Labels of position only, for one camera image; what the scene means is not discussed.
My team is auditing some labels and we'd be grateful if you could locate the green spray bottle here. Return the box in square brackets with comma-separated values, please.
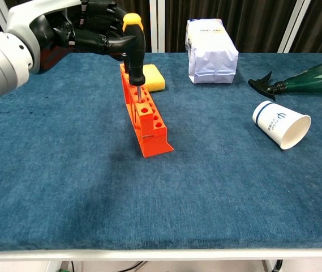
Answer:
[247, 56, 322, 102]

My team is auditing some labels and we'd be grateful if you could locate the black orange-capped screwdriver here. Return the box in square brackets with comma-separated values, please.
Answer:
[122, 12, 147, 104]

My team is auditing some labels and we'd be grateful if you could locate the white paper cup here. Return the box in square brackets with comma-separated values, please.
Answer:
[252, 100, 312, 150]

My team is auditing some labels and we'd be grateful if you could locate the white paper bag package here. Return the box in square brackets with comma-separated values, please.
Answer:
[186, 19, 239, 84]

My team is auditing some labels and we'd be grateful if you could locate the yellow sponge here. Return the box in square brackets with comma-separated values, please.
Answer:
[143, 64, 166, 93]

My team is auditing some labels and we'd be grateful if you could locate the orange tool holder rack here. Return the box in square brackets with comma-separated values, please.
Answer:
[119, 62, 175, 159]

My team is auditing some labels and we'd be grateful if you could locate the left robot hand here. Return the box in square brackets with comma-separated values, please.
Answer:
[6, 0, 140, 75]

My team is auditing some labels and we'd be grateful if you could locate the blue table mat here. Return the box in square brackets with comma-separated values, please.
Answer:
[0, 52, 322, 253]

